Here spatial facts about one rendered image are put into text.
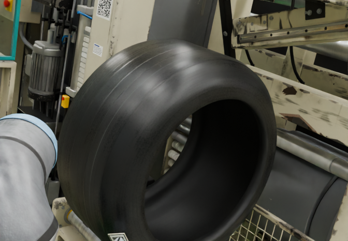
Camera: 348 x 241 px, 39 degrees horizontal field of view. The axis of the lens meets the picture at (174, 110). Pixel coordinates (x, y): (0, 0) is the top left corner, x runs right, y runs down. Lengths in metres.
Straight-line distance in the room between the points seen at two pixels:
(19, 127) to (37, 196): 0.14
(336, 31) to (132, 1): 0.55
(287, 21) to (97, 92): 0.60
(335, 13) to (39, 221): 0.97
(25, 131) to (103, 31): 0.72
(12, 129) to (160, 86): 0.41
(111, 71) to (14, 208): 0.60
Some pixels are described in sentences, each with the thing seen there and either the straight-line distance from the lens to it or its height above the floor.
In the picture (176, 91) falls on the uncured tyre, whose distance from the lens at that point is 1.07.
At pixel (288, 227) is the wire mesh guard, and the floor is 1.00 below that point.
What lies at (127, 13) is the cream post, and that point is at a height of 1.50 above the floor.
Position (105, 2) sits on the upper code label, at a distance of 1.43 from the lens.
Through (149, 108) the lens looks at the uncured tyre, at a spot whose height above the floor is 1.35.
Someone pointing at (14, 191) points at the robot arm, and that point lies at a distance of 0.66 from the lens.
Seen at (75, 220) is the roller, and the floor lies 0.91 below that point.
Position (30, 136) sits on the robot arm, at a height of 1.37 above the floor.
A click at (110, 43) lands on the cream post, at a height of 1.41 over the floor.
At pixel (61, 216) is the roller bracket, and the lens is 1.50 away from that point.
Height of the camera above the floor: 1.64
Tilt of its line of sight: 16 degrees down
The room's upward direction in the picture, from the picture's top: 11 degrees clockwise
